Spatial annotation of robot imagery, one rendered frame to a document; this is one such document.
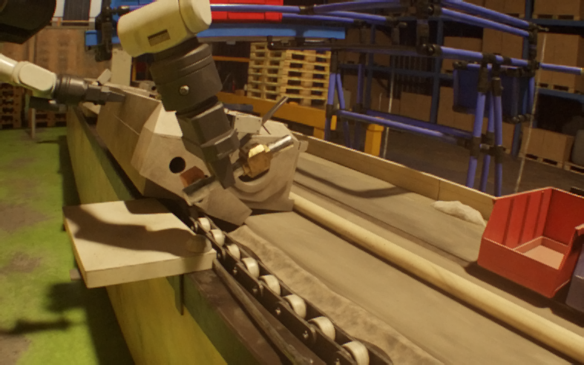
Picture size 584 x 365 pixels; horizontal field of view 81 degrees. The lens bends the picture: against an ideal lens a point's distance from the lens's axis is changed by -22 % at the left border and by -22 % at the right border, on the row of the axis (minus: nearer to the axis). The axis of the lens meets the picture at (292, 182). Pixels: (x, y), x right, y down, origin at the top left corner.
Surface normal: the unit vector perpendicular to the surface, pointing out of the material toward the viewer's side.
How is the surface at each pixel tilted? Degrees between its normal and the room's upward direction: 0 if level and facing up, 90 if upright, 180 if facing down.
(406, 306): 0
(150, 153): 90
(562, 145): 90
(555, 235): 88
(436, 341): 0
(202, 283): 0
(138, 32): 101
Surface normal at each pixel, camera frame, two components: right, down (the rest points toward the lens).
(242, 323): 0.09, -0.97
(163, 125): 0.50, -0.61
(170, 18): -0.08, 0.42
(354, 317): -0.47, -0.66
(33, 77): 0.58, -0.03
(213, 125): 0.53, 0.26
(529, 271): -0.85, 0.14
